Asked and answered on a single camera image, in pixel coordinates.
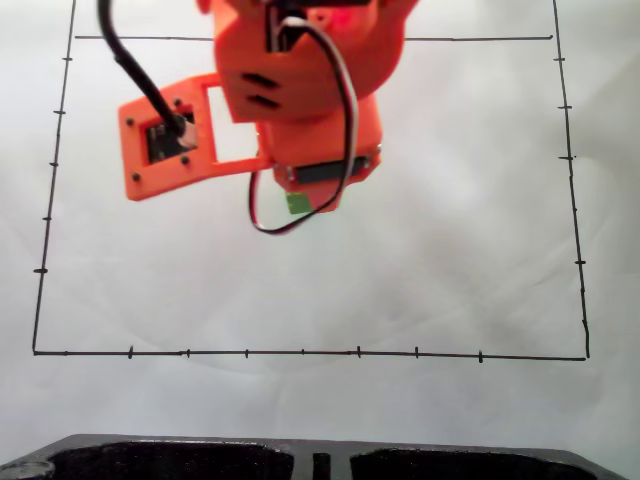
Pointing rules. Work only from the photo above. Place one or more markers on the green foam block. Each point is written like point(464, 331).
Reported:
point(298, 204)

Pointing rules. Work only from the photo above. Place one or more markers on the white paper sheet with lines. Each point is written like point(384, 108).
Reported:
point(320, 300)

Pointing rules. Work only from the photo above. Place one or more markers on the orange camera mount with board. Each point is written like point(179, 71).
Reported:
point(150, 175)

